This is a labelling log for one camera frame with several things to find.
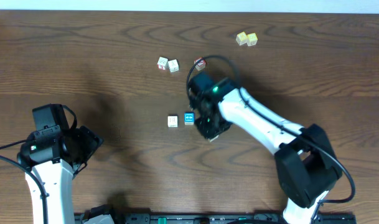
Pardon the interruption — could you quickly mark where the blue top wooden block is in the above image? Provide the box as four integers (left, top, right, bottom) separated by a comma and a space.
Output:
184, 112, 195, 125

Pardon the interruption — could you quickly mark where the white block letter B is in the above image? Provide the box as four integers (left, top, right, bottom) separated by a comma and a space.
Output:
167, 115, 179, 128

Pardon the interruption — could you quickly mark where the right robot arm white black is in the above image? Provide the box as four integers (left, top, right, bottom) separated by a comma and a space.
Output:
187, 78, 342, 223

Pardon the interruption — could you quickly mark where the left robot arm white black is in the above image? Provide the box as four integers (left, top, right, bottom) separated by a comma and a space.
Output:
17, 125, 104, 223

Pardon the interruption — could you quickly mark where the red letter A block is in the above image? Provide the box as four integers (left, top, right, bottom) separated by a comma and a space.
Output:
194, 57, 207, 71

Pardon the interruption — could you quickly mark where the white letter wooden block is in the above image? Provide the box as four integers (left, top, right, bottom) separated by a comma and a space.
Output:
167, 59, 179, 72

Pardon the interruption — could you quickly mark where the white red wooden block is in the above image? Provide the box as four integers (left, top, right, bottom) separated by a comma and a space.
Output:
157, 57, 169, 70

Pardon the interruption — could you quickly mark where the pale yellow far block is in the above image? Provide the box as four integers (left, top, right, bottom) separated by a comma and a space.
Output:
235, 32, 248, 45

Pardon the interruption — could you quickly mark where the yellow far right block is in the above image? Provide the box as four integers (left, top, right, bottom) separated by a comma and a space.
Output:
247, 33, 258, 47

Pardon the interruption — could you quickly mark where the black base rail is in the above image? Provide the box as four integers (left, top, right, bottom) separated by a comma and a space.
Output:
73, 204, 358, 224

